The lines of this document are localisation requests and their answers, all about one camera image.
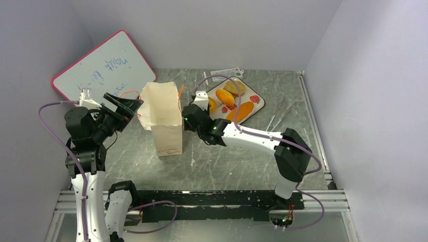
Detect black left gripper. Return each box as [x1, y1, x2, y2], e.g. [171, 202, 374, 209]
[91, 92, 143, 141]

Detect ring doughnut fake bread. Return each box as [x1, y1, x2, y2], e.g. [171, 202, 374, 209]
[208, 97, 217, 114]

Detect white paper bag orange handles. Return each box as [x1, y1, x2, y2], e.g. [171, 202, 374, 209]
[119, 82, 183, 156]

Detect orange fake bread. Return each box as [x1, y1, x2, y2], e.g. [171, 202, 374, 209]
[216, 89, 235, 106]

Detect small orange fake bun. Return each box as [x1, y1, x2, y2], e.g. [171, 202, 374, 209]
[226, 101, 254, 123]

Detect yellow fake bread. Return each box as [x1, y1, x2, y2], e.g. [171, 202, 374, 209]
[223, 81, 246, 97]

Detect metal tongs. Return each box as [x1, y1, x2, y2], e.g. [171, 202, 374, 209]
[265, 97, 298, 132]

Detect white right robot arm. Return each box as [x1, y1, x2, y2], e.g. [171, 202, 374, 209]
[182, 104, 311, 209]

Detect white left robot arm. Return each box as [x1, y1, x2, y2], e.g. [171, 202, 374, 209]
[64, 93, 143, 241]

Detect strawberry pattern tray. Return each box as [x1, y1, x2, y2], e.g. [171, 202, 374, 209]
[207, 77, 265, 124]

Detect pink framed whiteboard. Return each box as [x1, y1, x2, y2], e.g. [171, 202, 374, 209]
[51, 30, 157, 102]

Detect white pen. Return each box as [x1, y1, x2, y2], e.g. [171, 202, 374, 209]
[203, 71, 209, 87]

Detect clear plastic package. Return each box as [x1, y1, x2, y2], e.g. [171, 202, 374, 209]
[210, 68, 244, 82]

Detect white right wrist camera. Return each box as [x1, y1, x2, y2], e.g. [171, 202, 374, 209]
[193, 91, 209, 111]

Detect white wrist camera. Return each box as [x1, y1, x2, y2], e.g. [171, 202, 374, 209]
[193, 91, 209, 111]
[78, 88, 101, 110]

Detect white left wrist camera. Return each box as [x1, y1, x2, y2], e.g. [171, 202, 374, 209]
[78, 88, 101, 110]

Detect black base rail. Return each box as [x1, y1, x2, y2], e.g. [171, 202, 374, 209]
[138, 190, 304, 223]

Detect aluminium frame rail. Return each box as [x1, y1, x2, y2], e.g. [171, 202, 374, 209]
[53, 70, 350, 214]

